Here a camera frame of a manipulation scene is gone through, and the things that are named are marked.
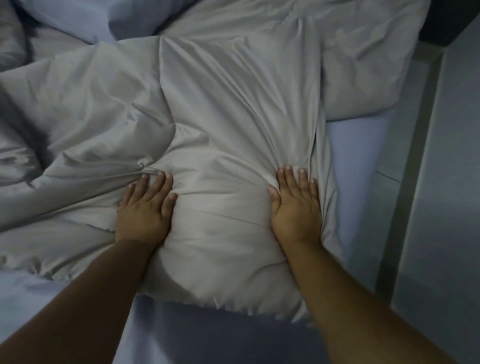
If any person's left hand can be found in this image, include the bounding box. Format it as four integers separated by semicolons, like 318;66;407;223
114;170;179;251

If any person's right hand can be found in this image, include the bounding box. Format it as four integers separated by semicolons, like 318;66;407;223
267;165;323;247

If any grey duvet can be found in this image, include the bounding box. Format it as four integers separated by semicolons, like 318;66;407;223
0;0;433;324

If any person's right forearm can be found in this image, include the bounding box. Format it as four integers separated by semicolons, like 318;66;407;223
281;238;457;364

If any person's left forearm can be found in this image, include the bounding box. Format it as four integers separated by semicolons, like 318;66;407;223
0;238;160;364

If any light blue bed sheet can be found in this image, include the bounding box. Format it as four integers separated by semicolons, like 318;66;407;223
0;56;432;364

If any light blue pillow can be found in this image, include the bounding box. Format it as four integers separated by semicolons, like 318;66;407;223
14;0;197;46

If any grey pillow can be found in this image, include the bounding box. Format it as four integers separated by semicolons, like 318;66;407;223
0;0;30;73

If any wooden bed frame rail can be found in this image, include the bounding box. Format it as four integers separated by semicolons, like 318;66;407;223
375;41;446;302

